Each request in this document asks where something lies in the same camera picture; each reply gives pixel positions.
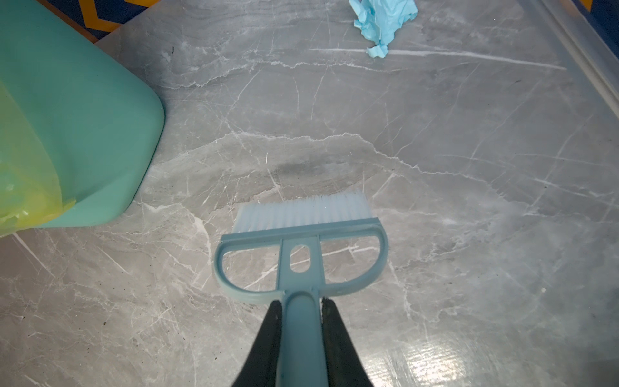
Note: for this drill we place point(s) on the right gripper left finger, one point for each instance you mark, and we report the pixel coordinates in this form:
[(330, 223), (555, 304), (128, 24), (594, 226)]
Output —
[(260, 367)]

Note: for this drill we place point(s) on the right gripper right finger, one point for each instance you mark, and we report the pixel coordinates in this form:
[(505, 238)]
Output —
[(344, 367)]

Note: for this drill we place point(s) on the grey-green hand brush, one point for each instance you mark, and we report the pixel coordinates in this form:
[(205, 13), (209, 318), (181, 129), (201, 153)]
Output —
[(297, 228)]

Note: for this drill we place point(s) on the light blue paper scrap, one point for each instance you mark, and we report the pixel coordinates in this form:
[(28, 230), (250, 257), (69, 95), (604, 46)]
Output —
[(378, 20)]

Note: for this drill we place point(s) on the green trash bin with liner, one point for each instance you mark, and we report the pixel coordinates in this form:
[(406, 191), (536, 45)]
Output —
[(78, 130)]

